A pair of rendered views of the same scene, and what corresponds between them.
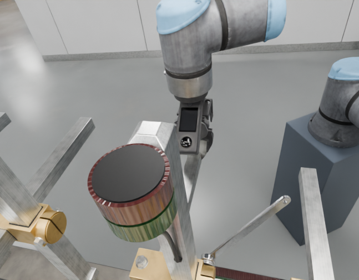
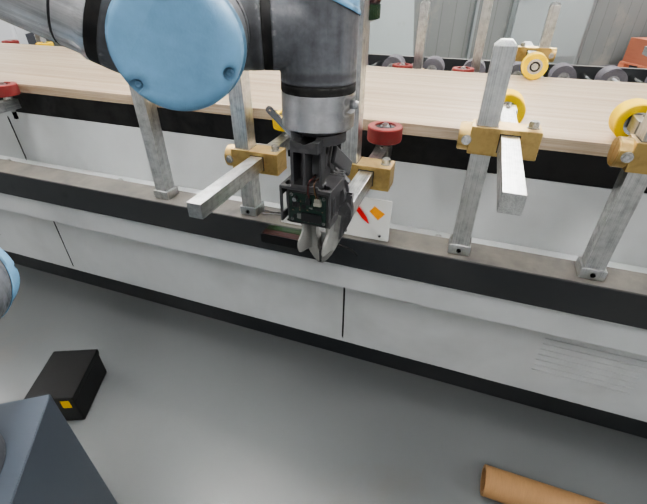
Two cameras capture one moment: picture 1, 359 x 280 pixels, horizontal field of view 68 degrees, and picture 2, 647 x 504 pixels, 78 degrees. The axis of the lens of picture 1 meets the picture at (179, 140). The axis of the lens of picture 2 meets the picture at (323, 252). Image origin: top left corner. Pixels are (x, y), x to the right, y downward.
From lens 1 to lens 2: 0.99 m
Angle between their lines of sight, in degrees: 104
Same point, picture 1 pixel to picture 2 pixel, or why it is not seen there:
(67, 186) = not seen: outside the picture
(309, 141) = (24, 461)
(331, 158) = (41, 404)
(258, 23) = not seen: hidden behind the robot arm
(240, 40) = not seen: hidden behind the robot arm
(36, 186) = (504, 141)
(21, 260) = (554, 268)
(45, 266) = (515, 261)
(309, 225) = (238, 174)
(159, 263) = (371, 163)
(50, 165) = (509, 152)
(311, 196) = (217, 186)
